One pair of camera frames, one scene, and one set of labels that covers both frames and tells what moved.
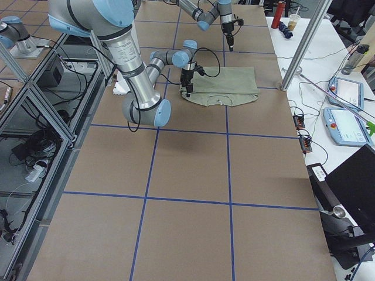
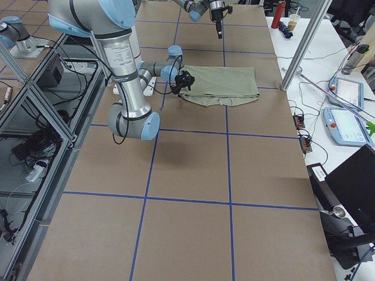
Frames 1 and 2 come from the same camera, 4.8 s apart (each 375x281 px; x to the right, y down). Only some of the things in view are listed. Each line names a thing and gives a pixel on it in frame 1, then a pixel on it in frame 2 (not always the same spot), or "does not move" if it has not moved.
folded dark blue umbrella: (285, 30) does not move
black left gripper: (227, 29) to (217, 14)
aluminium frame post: (306, 44) does not move
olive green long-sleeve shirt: (220, 86) does not move
